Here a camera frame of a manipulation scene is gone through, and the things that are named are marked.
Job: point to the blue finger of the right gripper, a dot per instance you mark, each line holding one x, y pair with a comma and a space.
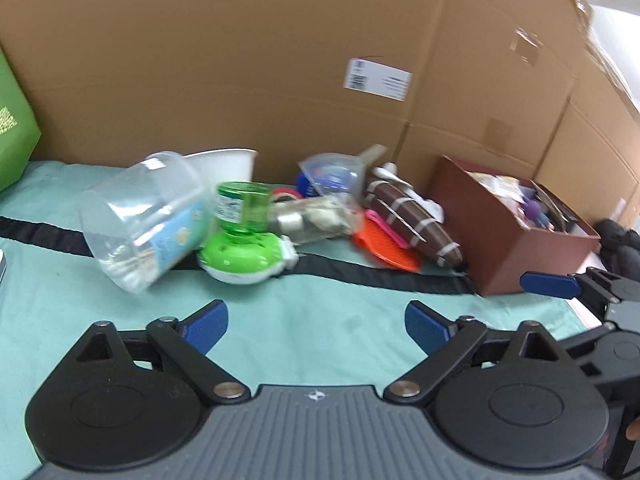
552, 285

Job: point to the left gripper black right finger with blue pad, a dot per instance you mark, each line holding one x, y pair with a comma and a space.
513, 399

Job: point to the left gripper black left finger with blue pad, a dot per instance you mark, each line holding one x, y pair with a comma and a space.
120, 399

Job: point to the green mosquito repellent plug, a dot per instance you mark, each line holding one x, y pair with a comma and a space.
243, 251

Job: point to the black jacket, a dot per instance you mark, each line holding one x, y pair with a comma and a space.
619, 249

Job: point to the purple toy figure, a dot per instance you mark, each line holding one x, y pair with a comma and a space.
533, 212

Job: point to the dark red storage box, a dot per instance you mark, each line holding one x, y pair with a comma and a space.
498, 248

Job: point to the brown striped pouch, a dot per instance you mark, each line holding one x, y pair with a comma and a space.
412, 223

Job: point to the clear plastic container blue label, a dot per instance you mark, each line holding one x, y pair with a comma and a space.
142, 222

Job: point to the teal table cloth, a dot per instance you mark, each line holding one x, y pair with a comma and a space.
292, 330

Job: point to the orange silicone brush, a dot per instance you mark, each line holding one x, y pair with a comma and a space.
379, 240

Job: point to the clear glass bottle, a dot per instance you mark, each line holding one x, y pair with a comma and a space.
317, 218

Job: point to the large brown cardboard box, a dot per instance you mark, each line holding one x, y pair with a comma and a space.
514, 85

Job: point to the clear plastic funnel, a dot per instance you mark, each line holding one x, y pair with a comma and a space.
331, 173

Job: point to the red tape roll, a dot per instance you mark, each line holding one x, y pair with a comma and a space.
284, 194

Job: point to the white shipping label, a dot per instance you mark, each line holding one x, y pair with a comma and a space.
377, 79

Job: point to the green cardboard box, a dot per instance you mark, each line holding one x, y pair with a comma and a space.
20, 133

